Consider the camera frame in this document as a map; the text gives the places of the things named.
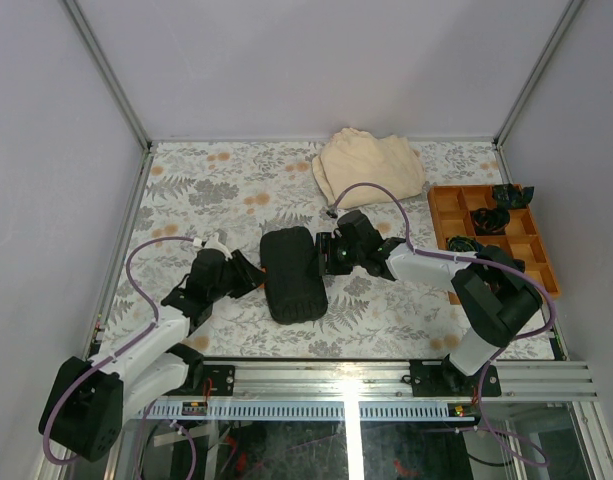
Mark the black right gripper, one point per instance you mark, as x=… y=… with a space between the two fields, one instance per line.
x=325 y=245

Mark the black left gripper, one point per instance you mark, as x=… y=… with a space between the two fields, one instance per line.
x=251 y=275

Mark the dark green tool case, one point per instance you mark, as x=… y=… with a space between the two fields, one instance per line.
x=294 y=290

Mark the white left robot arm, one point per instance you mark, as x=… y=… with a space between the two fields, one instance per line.
x=91 y=400

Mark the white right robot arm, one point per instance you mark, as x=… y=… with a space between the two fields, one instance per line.
x=497 y=298

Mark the cream cloth bag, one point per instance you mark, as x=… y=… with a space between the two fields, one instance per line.
x=355 y=168

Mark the orange compartment tray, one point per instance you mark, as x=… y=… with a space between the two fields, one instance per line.
x=451 y=208

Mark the dark tape roll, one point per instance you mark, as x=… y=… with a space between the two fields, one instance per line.
x=512 y=197
x=463 y=244
x=490 y=221

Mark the dark tape roll top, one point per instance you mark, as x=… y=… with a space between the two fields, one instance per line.
x=512 y=197

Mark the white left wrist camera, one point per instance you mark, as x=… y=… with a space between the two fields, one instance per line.
x=212 y=243

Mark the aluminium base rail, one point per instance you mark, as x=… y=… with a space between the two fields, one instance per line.
x=402 y=390

